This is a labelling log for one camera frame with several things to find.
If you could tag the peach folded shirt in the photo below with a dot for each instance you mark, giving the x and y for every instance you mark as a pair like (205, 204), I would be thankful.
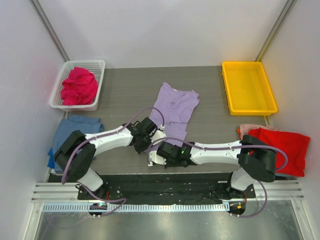
(245, 128)

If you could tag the pink crumpled shirt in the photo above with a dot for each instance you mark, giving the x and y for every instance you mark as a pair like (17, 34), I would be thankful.
(79, 88)

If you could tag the yellow plastic tray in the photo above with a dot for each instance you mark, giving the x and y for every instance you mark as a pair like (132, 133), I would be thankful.
(247, 88)

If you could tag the white plastic basket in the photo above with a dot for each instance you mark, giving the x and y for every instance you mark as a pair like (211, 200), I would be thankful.
(95, 66)

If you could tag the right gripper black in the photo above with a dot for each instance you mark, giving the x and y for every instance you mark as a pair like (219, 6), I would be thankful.
(162, 150)

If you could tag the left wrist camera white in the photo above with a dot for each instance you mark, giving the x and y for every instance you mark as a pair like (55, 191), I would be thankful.
(158, 134)

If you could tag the white slotted cable duct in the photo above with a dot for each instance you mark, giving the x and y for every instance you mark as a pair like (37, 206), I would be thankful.
(55, 207)

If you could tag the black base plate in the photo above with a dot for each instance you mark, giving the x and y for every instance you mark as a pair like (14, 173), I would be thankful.
(150, 187)

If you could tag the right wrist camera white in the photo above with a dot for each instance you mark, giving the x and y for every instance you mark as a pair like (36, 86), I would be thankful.
(153, 158)

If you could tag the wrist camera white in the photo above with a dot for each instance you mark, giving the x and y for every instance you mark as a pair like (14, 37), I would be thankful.
(158, 134)
(153, 158)

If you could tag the red folded shirt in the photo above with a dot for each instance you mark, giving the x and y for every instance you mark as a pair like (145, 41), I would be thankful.
(294, 145)

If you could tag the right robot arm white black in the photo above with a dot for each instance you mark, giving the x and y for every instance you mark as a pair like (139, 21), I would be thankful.
(256, 160)

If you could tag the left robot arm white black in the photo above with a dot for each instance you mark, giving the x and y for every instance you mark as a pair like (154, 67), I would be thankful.
(76, 154)

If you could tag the purple t shirt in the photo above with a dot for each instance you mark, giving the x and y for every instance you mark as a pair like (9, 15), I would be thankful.
(174, 110)

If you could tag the blue checkered shirt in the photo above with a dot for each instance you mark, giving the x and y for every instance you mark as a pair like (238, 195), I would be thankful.
(87, 125)

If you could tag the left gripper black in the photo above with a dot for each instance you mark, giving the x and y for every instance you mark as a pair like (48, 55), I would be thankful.
(141, 144)

